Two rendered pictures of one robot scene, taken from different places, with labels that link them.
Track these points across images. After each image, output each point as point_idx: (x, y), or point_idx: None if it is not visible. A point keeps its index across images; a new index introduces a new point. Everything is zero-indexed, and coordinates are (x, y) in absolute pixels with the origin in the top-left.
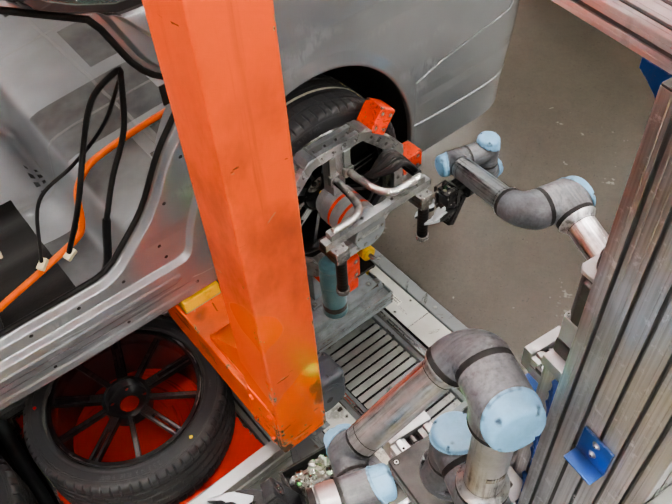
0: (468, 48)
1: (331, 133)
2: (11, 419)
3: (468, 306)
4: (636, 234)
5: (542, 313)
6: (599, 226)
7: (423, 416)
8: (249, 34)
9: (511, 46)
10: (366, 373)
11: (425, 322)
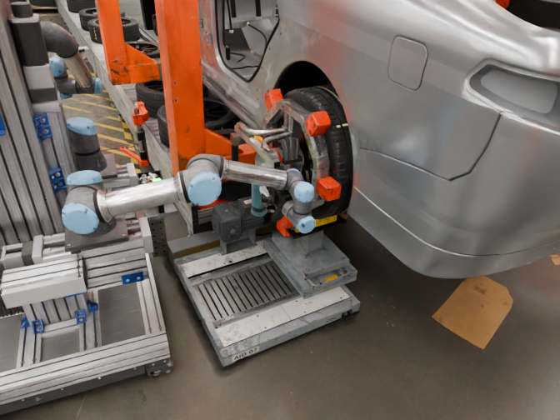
0: (401, 171)
1: (302, 107)
2: None
3: (300, 360)
4: None
5: (279, 414)
6: (162, 185)
7: (132, 174)
8: None
9: None
10: (252, 279)
11: (282, 315)
